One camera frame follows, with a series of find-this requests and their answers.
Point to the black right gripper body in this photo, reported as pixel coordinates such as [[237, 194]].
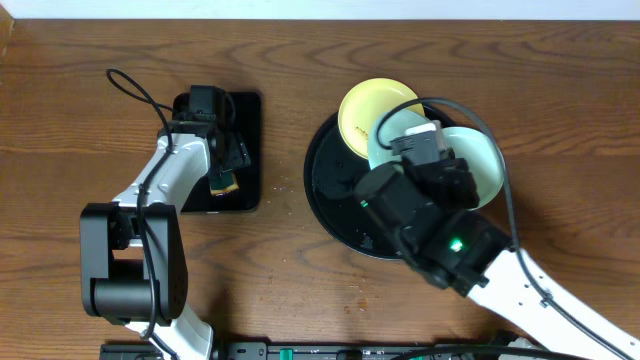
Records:
[[456, 192]]

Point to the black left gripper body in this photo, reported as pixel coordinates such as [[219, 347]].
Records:
[[232, 151]]

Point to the yellow green scrub sponge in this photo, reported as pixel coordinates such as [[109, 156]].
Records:
[[223, 183]]

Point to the light blue plate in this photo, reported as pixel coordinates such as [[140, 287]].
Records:
[[393, 128]]

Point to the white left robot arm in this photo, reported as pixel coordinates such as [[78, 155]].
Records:
[[133, 264]]

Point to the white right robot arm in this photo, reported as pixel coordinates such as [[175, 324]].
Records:
[[424, 212]]

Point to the black rectangular water tray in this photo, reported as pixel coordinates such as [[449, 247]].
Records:
[[232, 125]]

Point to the black round tray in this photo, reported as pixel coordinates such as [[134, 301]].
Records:
[[331, 172]]

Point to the pale green plate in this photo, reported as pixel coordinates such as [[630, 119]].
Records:
[[483, 160]]

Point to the yellow plate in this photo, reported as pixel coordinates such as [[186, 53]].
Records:
[[363, 105]]

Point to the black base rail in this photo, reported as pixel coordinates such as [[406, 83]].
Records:
[[264, 351]]

